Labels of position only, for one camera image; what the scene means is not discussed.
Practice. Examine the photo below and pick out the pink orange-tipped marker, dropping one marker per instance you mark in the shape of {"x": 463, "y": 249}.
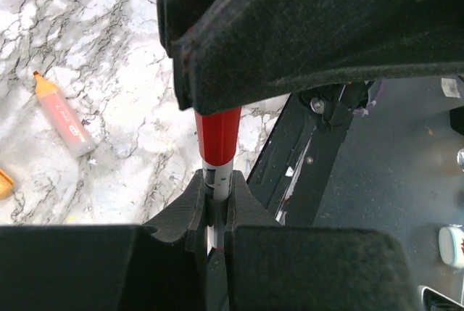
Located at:
{"x": 63, "y": 117}

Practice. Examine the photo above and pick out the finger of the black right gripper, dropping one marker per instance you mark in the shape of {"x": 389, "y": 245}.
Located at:
{"x": 228, "y": 53}

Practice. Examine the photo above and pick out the white red-tipped pen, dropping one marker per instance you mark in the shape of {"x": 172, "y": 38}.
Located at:
{"x": 217, "y": 189}

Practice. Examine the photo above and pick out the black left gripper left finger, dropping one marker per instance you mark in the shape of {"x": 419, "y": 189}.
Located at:
{"x": 159, "y": 265}

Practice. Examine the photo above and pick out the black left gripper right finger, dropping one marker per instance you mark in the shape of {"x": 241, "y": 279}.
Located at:
{"x": 275, "y": 267}

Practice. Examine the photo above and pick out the orange-yellow marker cap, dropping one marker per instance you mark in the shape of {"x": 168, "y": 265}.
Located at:
{"x": 6, "y": 185}

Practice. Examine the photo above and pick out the red pen cap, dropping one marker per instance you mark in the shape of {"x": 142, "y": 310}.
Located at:
{"x": 217, "y": 135}

